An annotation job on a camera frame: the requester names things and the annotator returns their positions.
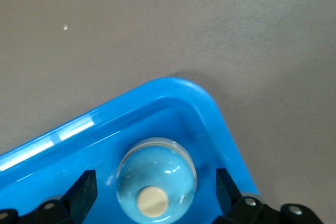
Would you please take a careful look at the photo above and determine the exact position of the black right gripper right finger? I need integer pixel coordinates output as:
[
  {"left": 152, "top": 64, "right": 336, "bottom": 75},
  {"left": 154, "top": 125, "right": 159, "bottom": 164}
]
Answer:
[{"left": 209, "top": 168, "right": 324, "bottom": 224}]

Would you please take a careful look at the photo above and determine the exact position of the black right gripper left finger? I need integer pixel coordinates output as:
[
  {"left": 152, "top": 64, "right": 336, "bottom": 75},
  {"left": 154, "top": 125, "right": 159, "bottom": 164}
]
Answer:
[{"left": 0, "top": 169, "right": 98, "bottom": 224}]

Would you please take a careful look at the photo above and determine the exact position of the light blue desk bell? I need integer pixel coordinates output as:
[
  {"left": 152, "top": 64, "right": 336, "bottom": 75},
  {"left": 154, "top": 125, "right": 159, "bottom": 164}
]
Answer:
[{"left": 115, "top": 137, "right": 197, "bottom": 222}]

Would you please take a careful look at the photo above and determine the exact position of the blue plastic tray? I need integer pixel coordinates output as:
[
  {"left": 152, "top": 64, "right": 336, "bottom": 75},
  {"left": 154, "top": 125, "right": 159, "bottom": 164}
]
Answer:
[{"left": 0, "top": 77, "right": 259, "bottom": 224}]

